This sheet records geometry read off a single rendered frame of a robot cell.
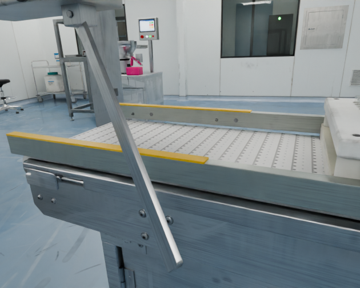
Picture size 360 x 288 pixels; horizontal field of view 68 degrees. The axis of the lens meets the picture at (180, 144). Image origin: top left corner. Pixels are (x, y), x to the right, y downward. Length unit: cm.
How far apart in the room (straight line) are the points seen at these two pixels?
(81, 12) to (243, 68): 532
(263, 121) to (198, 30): 526
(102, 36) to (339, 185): 59
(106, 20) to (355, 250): 65
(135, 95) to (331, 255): 292
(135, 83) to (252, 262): 287
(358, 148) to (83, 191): 35
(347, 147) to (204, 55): 547
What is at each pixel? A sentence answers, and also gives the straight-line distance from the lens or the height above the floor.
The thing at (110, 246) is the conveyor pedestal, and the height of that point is 66.
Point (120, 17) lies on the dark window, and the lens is 638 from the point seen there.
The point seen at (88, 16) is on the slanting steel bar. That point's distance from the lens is 37.
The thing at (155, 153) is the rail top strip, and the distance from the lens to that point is 32.
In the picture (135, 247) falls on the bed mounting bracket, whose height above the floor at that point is 68.
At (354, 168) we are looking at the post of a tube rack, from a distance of 30.
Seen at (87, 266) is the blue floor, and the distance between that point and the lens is 152.
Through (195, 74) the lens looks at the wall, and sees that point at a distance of 578.
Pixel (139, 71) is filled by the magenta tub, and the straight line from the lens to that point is 311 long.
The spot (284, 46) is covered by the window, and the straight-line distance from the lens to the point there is 561.
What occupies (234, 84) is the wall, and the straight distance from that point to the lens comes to 566.
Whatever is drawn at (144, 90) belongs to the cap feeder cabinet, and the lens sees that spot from 308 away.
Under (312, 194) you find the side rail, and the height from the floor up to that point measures 85.
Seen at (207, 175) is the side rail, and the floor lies 86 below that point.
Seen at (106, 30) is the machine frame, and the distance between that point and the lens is 72.
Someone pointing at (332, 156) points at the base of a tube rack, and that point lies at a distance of 38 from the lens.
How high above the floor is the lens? 99
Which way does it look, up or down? 19 degrees down
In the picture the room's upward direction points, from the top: 2 degrees counter-clockwise
